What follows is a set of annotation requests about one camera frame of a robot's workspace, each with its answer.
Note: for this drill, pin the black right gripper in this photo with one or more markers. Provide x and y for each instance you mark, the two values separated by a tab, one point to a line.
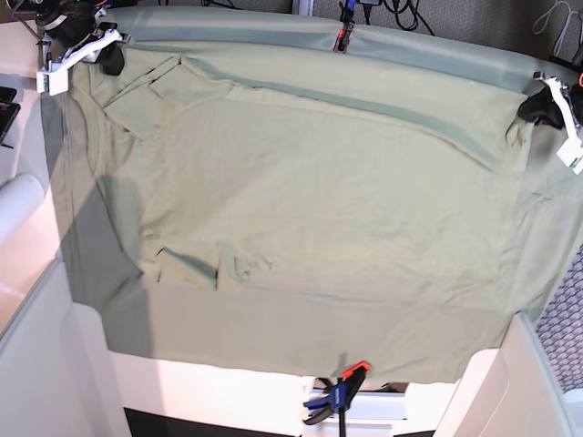
74	23

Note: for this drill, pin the light green T-shirt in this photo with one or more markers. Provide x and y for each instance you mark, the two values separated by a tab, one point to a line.
228	168

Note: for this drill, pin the black phone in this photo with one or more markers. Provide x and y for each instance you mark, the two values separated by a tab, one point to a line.
9	110

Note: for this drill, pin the white paper roll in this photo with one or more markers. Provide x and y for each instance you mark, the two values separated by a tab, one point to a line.
21	197

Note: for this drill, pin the red clamp top middle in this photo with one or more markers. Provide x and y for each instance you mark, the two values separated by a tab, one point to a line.
345	33

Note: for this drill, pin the black mesh chair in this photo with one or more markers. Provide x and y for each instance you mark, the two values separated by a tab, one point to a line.
560	328

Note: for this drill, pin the blue bar clamp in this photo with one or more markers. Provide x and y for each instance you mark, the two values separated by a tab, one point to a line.
337	397

